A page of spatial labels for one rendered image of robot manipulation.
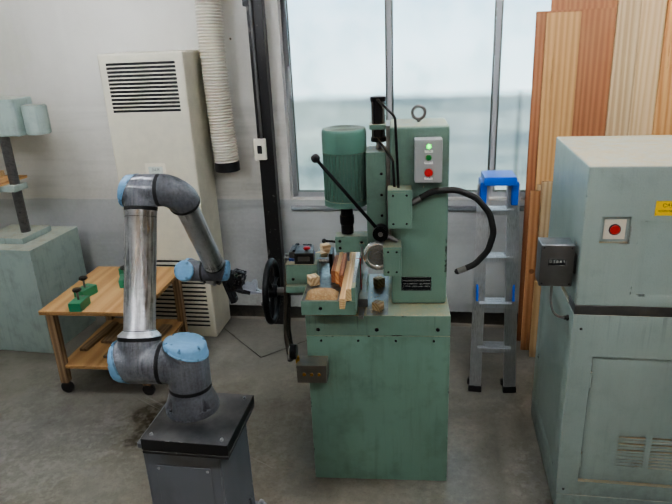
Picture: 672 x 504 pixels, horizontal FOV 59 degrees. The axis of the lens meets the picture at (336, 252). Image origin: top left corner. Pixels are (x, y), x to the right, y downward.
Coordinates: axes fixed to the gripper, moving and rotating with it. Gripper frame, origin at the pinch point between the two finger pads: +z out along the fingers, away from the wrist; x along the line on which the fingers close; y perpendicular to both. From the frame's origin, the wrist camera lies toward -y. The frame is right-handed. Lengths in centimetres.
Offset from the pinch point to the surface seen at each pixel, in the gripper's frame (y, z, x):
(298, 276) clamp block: 20.3, 17.9, -14.8
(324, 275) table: 22.6, 28.0, -11.4
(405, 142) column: 86, 46, -16
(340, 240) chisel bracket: 39, 31, -11
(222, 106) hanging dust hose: 58, -67, 104
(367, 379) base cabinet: -10, 57, -27
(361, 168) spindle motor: 71, 32, -12
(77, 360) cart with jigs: -88, -100, 27
